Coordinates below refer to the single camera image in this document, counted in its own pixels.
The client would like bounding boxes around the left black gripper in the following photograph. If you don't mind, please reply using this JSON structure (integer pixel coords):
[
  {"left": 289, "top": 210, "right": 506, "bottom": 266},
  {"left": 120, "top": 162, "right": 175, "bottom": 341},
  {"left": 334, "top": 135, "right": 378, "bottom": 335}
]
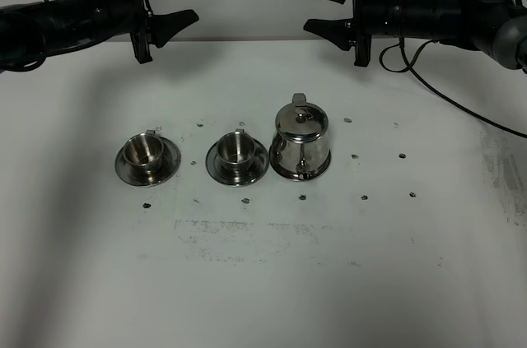
[{"left": 118, "top": 0, "right": 200, "bottom": 64}]

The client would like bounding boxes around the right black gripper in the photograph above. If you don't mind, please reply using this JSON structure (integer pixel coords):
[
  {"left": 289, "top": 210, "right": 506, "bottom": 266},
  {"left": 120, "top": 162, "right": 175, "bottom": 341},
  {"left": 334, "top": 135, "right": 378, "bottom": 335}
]
[{"left": 303, "top": 0, "right": 406, "bottom": 67}]

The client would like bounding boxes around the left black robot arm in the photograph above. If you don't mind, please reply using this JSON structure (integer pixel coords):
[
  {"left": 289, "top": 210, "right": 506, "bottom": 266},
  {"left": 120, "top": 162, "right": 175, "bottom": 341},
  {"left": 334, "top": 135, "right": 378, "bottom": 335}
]
[{"left": 1, "top": 0, "right": 199, "bottom": 72}]

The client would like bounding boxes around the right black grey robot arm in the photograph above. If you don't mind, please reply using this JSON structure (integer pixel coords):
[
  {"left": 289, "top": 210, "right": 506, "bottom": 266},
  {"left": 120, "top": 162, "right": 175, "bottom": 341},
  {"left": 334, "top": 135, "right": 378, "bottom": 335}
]
[{"left": 304, "top": 0, "right": 526, "bottom": 70}]

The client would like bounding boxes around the left stainless steel teacup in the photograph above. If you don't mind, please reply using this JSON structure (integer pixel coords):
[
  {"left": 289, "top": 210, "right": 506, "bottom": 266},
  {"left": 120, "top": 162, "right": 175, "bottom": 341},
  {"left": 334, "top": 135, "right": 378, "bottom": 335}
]
[{"left": 123, "top": 130, "right": 165, "bottom": 173}]

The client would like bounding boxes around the stainless steel teacup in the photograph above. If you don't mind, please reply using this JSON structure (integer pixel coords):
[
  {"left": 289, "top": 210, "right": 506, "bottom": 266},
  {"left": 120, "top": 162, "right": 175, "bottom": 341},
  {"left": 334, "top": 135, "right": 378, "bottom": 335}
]
[
  {"left": 217, "top": 128, "right": 256, "bottom": 173},
  {"left": 123, "top": 130, "right": 165, "bottom": 173}
]

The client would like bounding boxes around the left stainless steel saucer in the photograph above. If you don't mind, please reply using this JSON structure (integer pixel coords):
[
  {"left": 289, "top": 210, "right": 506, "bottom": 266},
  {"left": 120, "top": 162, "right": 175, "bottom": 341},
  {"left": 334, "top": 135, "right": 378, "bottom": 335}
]
[{"left": 114, "top": 137, "right": 181, "bottom": 187}]

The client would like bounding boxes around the middle stainless steel teacup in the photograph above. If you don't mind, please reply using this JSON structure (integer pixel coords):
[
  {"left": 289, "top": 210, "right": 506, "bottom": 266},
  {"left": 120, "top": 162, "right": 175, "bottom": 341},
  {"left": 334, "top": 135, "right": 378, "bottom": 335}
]
[{"left": 217, "top": 128, "right": 256, "bottom": 173}]

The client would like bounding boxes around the middle stainless steel saucer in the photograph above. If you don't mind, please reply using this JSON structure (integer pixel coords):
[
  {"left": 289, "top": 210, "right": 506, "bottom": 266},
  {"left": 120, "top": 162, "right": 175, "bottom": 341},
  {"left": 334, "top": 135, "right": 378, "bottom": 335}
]
[{"left": 206, "top": 140, "right": 269, "bottom": 187}]

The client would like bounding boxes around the stainless steel teapot saucer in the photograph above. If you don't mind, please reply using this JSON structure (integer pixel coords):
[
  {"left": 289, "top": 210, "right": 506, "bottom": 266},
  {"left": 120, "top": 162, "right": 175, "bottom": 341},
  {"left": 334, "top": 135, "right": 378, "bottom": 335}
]
[{"left": 270, "top": 154, "right": 331, "bottom": 182}]

